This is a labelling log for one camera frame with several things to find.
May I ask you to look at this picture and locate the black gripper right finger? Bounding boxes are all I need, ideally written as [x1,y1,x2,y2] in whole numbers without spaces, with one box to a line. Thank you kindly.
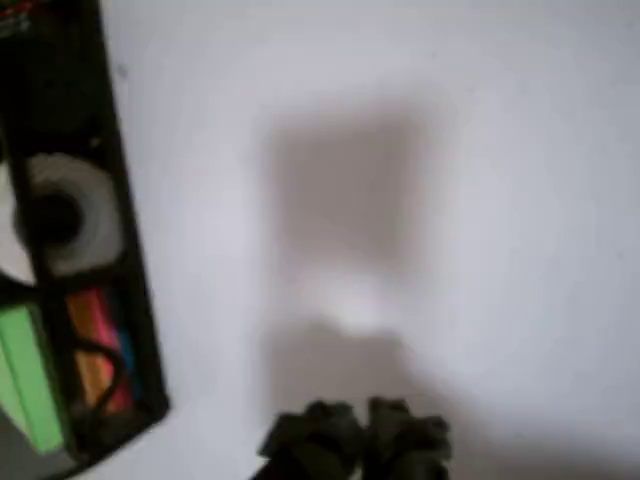
[367,397,454,480]

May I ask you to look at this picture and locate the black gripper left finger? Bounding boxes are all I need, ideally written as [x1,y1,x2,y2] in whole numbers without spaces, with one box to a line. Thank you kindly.
[257,399,366,480]

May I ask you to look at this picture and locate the black mesh desk organizer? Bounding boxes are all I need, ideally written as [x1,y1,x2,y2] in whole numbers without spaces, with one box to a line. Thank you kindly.
[0,0,171,479]

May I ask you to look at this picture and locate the coloured sticky tab strips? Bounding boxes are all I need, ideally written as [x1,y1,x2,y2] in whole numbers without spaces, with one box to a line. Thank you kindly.
[64,287,139,414]

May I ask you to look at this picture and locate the green sticky note pad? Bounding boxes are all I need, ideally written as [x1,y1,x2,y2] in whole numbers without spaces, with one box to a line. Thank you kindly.
[0,304,66,454]

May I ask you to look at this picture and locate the grey tape roll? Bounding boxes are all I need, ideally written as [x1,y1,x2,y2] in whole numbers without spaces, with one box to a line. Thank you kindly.
[14,152,126,279]

